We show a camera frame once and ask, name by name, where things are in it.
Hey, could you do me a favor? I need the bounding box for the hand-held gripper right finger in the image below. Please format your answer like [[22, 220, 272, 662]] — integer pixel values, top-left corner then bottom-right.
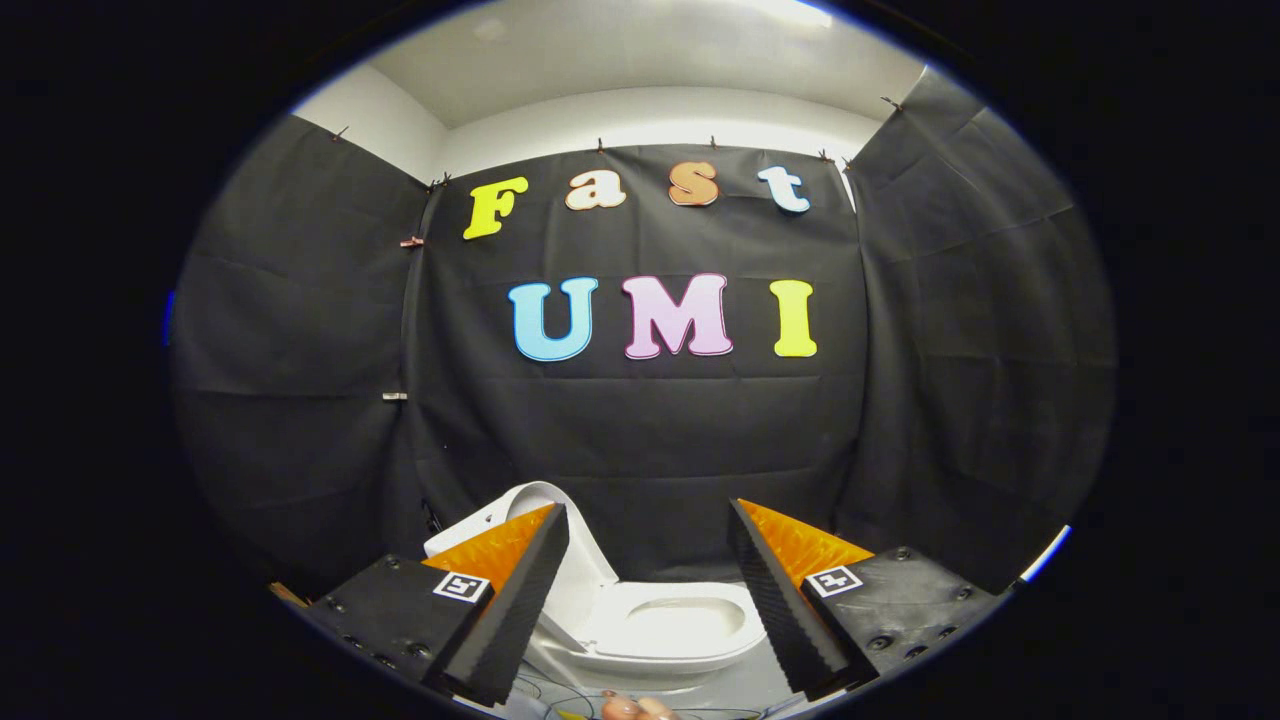
[[728, 498, 1006, 701]]

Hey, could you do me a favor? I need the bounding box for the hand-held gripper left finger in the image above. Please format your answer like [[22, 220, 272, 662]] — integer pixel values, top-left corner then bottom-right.
[[300, 503, 571, 707]]

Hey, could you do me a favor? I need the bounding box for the white toilet seat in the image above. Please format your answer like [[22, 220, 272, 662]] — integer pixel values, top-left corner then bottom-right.
[[590, 582, 769, 673]]

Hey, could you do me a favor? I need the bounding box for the black backdrop cloth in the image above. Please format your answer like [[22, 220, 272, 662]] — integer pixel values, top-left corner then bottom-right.
[[168, 68, 1118, 601]]

